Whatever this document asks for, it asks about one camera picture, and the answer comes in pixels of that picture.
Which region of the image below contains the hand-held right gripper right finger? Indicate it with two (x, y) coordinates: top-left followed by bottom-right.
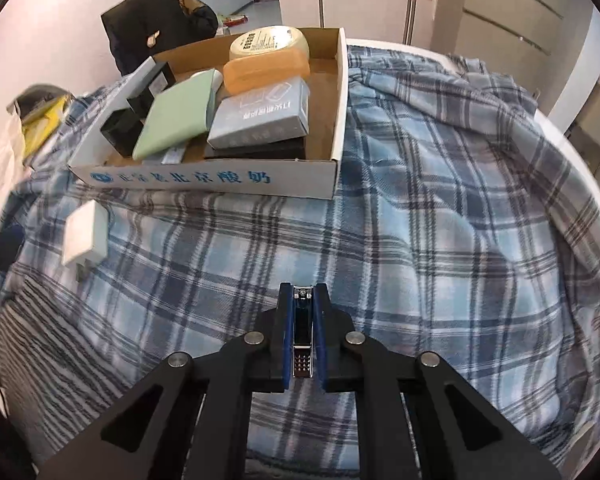
(314, 282), (563, 480)

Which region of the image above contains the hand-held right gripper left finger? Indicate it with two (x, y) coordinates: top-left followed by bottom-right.
(37, 282), (293, 480)

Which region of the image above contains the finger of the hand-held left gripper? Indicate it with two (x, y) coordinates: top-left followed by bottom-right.
(0, 224), (26, 283)

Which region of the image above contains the silver nail clipper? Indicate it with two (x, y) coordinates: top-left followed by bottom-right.
(291, 284), (315, 378)

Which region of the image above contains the white charger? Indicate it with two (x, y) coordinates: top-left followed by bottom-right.
(61, 201), (110, 278)

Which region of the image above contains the cardboard box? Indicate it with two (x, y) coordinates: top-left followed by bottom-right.
(67, 26), (348, 200)

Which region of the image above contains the black square frame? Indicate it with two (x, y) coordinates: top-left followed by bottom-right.
(203, 136), (308, 162)

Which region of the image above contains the pale green case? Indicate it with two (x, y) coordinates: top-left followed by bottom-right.
(131, 68), (224, 162)

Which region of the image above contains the blue-grey small box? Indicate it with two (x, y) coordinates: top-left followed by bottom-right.
(207, 78), (311, 150)

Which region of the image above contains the black labelled box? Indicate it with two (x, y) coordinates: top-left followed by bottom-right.
(126, 62), (177, 120)

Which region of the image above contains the cream round tin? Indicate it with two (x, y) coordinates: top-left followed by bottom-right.
(229, 25), (311, 66)

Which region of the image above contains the white plastic bag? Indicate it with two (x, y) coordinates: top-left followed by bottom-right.
(0, 105), (28, 231)

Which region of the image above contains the blue plaid blanket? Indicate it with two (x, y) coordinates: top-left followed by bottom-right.
(0, 45), (600, 480)

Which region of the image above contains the grey bag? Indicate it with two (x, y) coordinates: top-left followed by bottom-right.
(7, 85), (73, 121)

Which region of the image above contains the beige vanity cabinet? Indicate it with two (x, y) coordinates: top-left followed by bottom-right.
(565, 80), (600, 176)

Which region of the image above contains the beige fridge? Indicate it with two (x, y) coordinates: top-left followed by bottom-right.
(430, 0), (596, 61)

